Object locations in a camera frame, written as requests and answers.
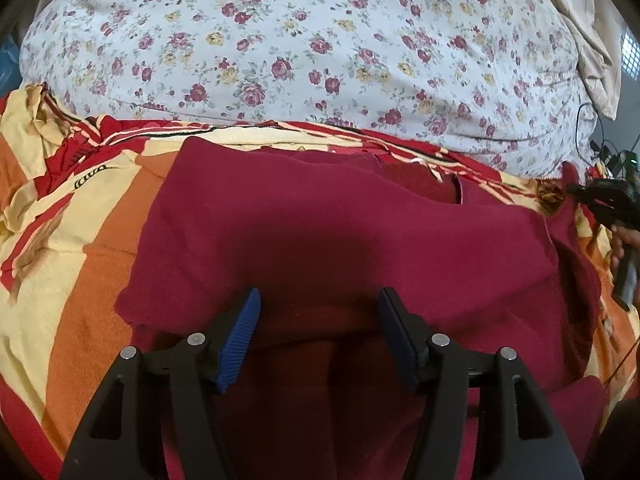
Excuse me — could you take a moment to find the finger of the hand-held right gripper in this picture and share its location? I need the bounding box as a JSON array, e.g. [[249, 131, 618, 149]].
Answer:
[[566, 182, 618, 211]]

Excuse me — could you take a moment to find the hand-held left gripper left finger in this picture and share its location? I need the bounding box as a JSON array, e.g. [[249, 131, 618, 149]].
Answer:
[[59, 287, 262, 480]]

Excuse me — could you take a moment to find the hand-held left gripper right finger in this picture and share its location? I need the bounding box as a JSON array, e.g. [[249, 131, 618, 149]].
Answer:
[[377, 287, 586, 480]]

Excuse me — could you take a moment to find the maroon knit garment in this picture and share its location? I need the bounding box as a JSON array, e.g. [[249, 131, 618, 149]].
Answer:
[[115, 135, 613, 480]]

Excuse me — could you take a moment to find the person's right hand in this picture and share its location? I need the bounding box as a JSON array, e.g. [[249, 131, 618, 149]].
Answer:
[[610, 224, 640, 267]]

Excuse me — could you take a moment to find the window grille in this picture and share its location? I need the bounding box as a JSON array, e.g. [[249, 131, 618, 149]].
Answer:
[[619, 27, 640, 83]]

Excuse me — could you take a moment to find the beige curtain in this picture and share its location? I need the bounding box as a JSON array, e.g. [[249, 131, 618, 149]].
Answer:
[[532, 0, 623, 121]]

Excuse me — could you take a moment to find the orange red printed blanket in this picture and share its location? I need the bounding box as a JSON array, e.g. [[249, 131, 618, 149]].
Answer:
[[0, 82, 640, 480]]

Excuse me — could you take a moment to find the white floral quilt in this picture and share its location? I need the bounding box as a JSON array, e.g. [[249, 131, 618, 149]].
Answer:
[[19, 0, 586, 181]]

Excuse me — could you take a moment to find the blue object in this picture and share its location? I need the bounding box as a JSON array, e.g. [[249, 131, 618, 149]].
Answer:
[[0, 42, 22, 88]]

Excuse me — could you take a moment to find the black cable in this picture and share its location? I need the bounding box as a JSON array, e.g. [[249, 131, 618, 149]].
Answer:
[[574, 101, 608, 163]]

